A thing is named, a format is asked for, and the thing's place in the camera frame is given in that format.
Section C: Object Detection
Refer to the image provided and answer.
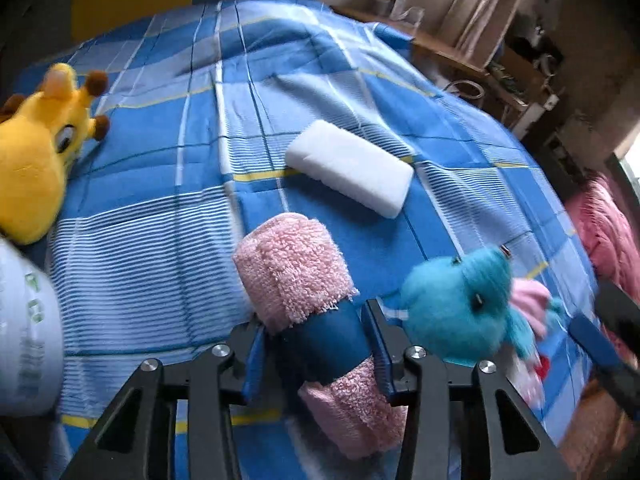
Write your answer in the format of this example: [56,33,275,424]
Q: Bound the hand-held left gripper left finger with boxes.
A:
[60,320,266,480]

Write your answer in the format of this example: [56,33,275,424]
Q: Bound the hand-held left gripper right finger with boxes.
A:
[362,299,573,480]

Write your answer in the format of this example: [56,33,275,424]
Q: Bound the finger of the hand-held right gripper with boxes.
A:
[570,312,640,423]
[595,281,640,356]

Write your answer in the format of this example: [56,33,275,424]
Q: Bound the red santa sock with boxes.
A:
[502,347,551,411]

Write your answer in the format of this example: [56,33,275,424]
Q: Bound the teal plush toy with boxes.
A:
[400,246,566,366]

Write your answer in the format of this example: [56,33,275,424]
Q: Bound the pink towel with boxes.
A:
[232,212,408,461]

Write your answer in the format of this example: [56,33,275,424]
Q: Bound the pink blanket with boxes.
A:
[565,172,640,306]

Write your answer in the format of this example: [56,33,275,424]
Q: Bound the blue plaid bedsheet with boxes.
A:
[10,0,601,480]

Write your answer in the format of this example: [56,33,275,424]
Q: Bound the large white tin can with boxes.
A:
[0,237,66,418]

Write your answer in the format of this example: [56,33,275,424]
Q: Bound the yellow giraffe plush toy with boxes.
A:
[0,62,111,246]

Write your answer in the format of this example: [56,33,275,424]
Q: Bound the wooden desk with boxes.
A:
[330,5,501,81]

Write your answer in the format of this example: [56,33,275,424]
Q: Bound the pale patterned curtain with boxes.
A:
[440,0,526,68]

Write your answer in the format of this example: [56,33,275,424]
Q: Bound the clear plastic containers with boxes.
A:
[372,0,426,28]

